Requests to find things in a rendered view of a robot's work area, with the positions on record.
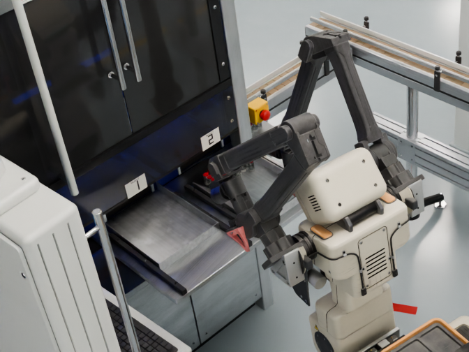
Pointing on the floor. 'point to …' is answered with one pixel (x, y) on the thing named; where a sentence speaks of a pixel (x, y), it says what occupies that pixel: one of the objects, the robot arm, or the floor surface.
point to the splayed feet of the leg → (433, 203)
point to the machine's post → (241, 135)
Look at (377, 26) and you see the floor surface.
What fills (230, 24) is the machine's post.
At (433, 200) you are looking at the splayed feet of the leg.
